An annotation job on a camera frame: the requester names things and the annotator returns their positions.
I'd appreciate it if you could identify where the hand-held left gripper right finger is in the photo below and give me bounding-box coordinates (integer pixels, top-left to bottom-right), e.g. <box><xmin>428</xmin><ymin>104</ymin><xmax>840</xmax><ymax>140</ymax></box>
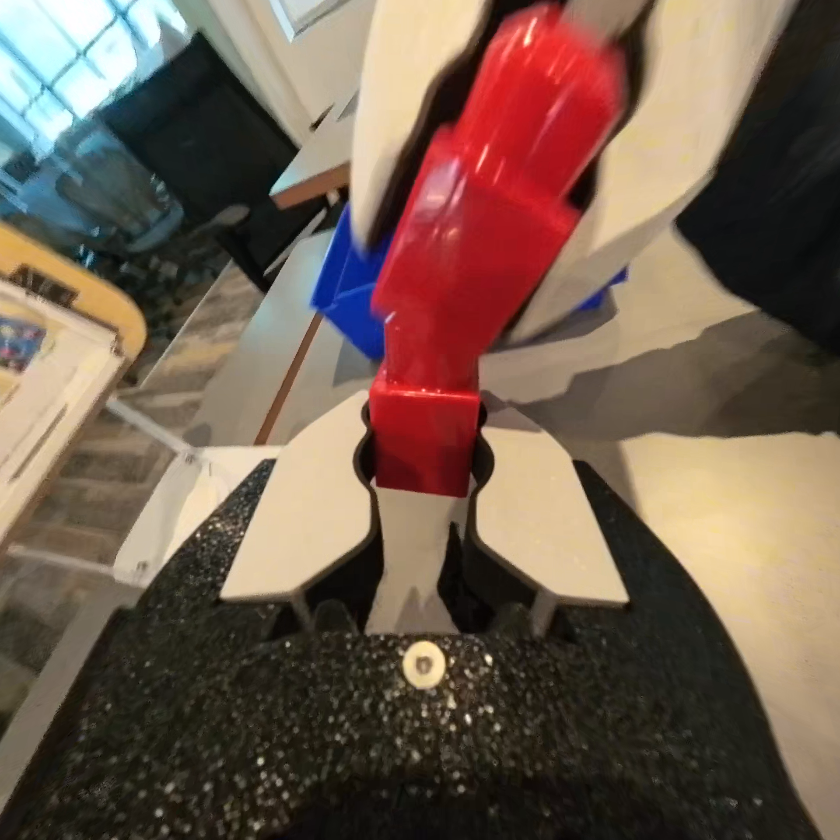
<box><xmin>438</xmin><ymin>390</ymin><xmax>630</xmax><ymax>636</ymax></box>

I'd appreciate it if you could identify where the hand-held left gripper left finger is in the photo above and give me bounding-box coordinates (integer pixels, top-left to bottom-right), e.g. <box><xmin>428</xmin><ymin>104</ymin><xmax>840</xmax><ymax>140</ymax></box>
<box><xmin>220</xmin><ymin>390</ymin><xmax>382</xmax><ymax>634</ymax></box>

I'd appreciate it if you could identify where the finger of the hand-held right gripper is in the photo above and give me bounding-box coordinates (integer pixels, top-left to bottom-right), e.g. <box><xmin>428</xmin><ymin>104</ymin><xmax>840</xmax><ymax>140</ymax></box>
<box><xmin>350</xmin><ymin>0</ymin><xmax>503</xmax><ymax>249</ymax></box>
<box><xmin>508</xmin><ymin>0</ymin><xmax>811</xmax><ymax>345</ymax></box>

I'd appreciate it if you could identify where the red mega block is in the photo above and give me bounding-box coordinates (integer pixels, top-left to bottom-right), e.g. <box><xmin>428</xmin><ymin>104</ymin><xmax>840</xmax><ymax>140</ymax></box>
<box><xmin>371</xmin><ymin>7</ymin><xmax>627</xmax><ymax>361</ymax></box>
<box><xmin>369</xmin><ymin>315</ymin><xmax>488</xmax><ymax>494</ymax></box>

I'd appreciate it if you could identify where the blue plastic bin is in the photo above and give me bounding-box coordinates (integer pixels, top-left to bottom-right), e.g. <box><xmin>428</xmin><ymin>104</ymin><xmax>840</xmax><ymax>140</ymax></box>
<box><xmin>310</xmin><ymin>202</ymin><xmax>630</xmax><ymax>363</ymax></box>

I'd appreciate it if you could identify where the person's right forearm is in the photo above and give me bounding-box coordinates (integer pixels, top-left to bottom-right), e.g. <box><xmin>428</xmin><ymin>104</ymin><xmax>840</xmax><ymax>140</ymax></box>
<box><xmin>675</xmin><ymin>0</ymin><xmax>840</xmax><ymax>342</ymax></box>

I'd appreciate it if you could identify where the white framed window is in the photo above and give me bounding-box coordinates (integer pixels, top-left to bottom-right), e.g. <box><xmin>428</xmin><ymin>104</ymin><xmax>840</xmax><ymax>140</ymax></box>
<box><xmin>266</xmin><ymin>0</ymin><xmax>371</xmax><ymax>37</ymax></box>

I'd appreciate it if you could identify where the grey table brown edge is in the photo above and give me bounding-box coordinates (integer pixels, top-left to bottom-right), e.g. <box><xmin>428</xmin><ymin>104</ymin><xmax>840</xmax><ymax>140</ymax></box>
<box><xmin>268</xmin><ymin>88</ymin><xmax>361</xmax><ymax>212</ymax></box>

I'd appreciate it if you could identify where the black mesh office chair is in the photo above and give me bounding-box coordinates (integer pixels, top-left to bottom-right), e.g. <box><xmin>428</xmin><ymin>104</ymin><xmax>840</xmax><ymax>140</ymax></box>
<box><xmin>97</xmin><ymin>31</ymin><xmax>332</xmax><ymax>293</ymax></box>

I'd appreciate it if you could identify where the white instruction poster sheet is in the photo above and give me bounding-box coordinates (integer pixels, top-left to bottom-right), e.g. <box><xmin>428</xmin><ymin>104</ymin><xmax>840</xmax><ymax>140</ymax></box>
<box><xmin>0</xmin><ymin>281</ymin><xmax>126</xmax><ymax>480</ymax></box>

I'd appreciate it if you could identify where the large grid window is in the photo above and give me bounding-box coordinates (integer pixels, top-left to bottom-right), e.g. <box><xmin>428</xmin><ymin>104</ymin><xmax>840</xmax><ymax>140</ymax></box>
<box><xmin>0</xmin><ymin>0</ymin><xmax>194</xmax><ymax>135</ymax></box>

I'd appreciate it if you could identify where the small black tag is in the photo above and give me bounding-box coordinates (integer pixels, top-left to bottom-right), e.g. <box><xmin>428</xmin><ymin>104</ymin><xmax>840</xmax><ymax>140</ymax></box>
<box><xmin>5</xmin><ymin>262</ymin><xmax>78</xmax><ymax>308</ymax></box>

